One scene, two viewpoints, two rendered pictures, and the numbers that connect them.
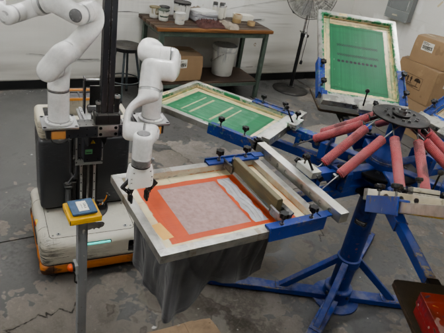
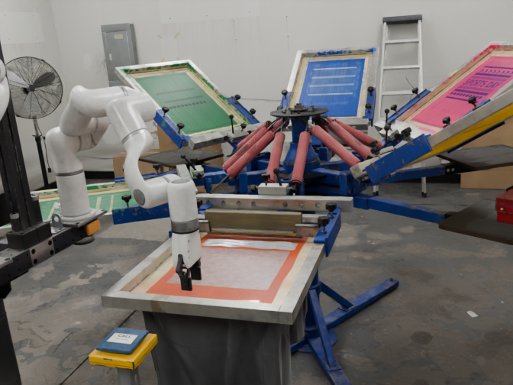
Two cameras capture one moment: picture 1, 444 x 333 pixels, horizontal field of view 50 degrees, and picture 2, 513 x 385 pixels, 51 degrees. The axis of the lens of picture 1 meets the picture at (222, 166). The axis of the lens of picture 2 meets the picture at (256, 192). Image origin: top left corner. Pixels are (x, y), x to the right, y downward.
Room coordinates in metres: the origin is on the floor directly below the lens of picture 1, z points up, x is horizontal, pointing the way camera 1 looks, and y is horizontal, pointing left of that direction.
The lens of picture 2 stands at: (0.35, 1.00, 1.70)
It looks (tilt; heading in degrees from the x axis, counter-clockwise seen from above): 16 degrees down; 322
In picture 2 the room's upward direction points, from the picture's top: 4 degrees counter-clockwise
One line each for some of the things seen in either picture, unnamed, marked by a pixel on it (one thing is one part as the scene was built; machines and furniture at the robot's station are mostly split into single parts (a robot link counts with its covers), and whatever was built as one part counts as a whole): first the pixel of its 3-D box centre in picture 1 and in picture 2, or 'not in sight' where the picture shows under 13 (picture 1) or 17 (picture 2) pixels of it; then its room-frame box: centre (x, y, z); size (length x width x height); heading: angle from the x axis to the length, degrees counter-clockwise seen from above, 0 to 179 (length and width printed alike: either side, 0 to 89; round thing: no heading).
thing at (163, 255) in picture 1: (216, 199); (237, 254); (1.78, 0.00, 0.97); 0.79 x 0.58 x 0.04; 124
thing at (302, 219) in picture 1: (295, 225); (327, 231); (1.69, -0.36, 0.98); 0.30 x 0.05 x 0.07; 124
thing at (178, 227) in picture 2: (143, 160); (185, 221); (1.58, 0.30, 1.22); 0.09 x 0.07 x 0.03; 124
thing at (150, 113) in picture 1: (150, 102); (69, 194); (2.18, 0.40, 1.21); 0.16 x 0.13 x 0.15; 29
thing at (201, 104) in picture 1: (242, 105); (124, 181); (2.77, -0.06, 1.05); 1.08 x 0.61 x 0.23; 64
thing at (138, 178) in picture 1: (140, 174); (187, 244); (1.57, 0.31, 1.16); 0.10 x 0.07 x 0.11; 124
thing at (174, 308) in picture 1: (219, 272); (295, 327); (1.58, -0.07, 0.74); 0.46 x 0.04 x 0.42; 124
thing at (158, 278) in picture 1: (150, 254); (212, 361); (1.62, 0.24, 0.74); 0.45 x 0.03 x 0.43; 34
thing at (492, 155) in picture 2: not in sight; (418, 171); (2.08, -1.48, 0.91); 1.34 x 0.40 x 0.08; 64
